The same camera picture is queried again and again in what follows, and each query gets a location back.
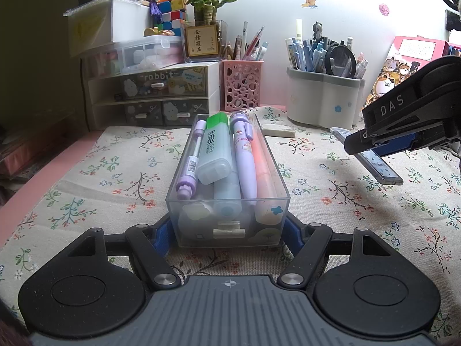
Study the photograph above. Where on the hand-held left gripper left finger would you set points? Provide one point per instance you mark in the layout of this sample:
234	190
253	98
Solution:
160	238

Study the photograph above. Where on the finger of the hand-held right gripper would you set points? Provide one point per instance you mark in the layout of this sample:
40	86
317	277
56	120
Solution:
394	143

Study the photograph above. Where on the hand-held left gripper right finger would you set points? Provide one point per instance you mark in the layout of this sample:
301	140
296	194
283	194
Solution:
291	236

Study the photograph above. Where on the clear pencil lead case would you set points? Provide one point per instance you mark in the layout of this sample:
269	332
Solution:
381	167

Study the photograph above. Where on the clear plastic pencil case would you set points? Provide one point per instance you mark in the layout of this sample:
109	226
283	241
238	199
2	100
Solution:
230	240

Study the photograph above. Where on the pink highlighter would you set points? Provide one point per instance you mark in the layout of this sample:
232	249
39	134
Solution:
263	173

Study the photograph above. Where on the purple mechanical pencil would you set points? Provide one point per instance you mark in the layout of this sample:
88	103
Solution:
191	162

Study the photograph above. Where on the purple cartoon pen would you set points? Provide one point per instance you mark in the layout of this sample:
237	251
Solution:
243	158

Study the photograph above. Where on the green cap highlighter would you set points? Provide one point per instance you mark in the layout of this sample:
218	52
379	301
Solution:
216	151

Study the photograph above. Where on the cartoon cover book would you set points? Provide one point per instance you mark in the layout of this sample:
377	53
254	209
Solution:
389	75

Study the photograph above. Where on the black magnifying glass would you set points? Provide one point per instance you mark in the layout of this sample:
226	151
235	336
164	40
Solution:
340	59

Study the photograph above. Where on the grey flower-shaped pen holder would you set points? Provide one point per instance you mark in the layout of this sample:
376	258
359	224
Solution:
317	97

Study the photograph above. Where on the floral tablecloth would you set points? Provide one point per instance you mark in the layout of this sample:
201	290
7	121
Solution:
108	173

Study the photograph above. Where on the bunch of pens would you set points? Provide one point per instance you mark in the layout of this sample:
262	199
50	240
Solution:
306	54

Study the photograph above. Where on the white eraser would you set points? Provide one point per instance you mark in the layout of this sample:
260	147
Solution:
277	130

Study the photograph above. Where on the white drawer organizer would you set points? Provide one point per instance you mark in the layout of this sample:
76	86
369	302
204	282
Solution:
108	93

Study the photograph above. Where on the pink perforated pen holder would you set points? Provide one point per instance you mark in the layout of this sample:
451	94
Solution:
241	86

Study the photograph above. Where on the bunch of pencils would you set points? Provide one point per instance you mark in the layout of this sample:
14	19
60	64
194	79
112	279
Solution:
248	48

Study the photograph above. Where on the clear lidded storage box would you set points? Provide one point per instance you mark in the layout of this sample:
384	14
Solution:
151	56

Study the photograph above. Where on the glass vase brown label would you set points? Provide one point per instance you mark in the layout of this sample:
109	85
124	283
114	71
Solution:
201	41

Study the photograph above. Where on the gold small figurine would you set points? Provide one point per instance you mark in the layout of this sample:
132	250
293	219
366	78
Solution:
158	31

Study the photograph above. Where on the white storage box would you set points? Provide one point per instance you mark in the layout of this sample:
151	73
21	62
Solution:
122	21

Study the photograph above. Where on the colourful puzzle cube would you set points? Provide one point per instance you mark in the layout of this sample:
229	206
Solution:
171	7

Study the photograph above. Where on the pink wall sticker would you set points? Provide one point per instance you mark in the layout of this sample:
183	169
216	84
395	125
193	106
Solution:
384	9

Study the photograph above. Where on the brown animal wall sticker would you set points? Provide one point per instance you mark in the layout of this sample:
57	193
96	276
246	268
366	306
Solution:
309	1

